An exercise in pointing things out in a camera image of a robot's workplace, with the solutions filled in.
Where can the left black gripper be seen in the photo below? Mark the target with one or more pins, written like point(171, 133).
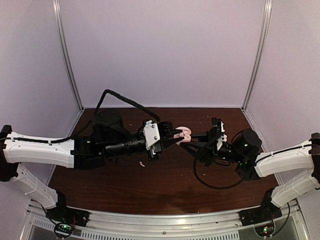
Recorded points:
point(158, 147)

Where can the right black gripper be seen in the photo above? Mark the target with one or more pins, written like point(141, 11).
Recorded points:
point(208, 154)

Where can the pink round earbud case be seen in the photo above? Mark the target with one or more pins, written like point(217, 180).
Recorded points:
point(185, 133)

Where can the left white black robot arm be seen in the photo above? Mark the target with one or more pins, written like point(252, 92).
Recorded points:
point(109, 140)

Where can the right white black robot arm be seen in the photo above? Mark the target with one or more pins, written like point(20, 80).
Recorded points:
point(244, 151)

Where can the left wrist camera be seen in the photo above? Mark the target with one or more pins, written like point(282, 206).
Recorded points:
point(153, 132)

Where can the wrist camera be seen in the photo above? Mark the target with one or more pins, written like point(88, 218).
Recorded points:
point(218, 130)
point(153, 132)

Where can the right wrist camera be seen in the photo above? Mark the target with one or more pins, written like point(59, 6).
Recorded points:
point(218, 130)

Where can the front aluminium rail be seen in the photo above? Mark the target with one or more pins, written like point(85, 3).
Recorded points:
point(221, 225)

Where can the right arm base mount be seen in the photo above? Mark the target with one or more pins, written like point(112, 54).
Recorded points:
point(262, 217)

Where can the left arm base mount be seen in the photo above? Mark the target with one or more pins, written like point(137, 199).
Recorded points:
point(65, 219)

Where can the right aluminium frame post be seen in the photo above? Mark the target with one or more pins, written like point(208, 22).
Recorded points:
point(264, 31)

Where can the aluminium frame post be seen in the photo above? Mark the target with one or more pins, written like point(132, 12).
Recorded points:
point(65, 53)
point(264, 31)

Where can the left aluminium frame post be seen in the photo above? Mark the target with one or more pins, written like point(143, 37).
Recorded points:
point(65, 53)

